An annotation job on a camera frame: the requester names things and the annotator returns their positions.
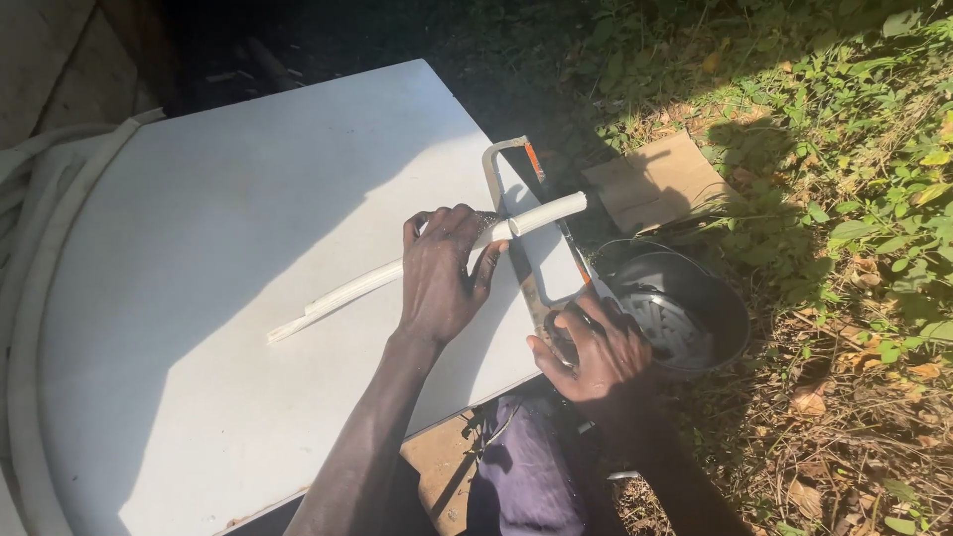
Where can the person's right hand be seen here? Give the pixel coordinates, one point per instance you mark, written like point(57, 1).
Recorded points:
point(603, 357)

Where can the person's left hand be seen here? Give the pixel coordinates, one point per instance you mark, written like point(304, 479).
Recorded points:
point(439, 275)

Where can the white plastic pipe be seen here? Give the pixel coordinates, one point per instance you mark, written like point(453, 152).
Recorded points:
point(417, 264)

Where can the metal hacksaw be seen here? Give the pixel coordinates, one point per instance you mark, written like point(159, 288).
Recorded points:
point(532, 238)

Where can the heap of white pipe pieces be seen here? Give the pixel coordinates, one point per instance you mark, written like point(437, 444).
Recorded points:
point(666, 327)

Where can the dark metal bowl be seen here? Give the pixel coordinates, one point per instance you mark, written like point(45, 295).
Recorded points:
point(685, 298)

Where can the person's purple trousers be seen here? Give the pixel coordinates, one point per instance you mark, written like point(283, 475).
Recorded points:
point(525, 469)

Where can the white round-cornered board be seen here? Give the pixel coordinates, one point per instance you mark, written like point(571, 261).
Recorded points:
point(260, 298)

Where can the brown cardboard piece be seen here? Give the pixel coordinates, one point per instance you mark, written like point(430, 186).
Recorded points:
point(659, 182)

